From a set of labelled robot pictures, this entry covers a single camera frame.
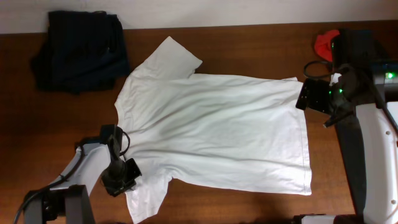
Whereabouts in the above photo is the white t-shirt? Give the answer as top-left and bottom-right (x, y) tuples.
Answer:
(115, 37), (312, 223)

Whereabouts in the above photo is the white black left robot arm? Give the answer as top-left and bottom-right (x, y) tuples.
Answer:
(14, 124), (141, 224)

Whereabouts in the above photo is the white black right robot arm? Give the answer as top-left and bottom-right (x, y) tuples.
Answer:
(294, 29), (397, 223)

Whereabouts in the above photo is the dark navy folded clothes pile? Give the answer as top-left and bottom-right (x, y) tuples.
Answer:
(30, 11), (130, 94)

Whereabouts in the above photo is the black garment under red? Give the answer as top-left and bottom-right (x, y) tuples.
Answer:
(331, 29), (397, 215)

